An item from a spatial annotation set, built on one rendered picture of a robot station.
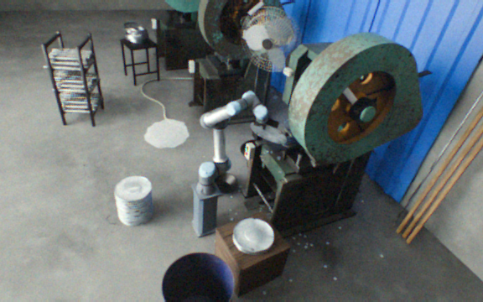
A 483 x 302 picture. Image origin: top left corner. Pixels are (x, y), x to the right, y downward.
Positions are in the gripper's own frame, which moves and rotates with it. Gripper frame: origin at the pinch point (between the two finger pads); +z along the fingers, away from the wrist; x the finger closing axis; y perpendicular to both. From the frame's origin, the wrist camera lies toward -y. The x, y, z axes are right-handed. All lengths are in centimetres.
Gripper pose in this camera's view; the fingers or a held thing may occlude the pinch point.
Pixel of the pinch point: (266, 126)
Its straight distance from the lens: 229.4
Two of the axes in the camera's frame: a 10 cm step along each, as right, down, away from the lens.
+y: -9.7, -2.2, 1.3
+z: 1.0, 1.6, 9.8
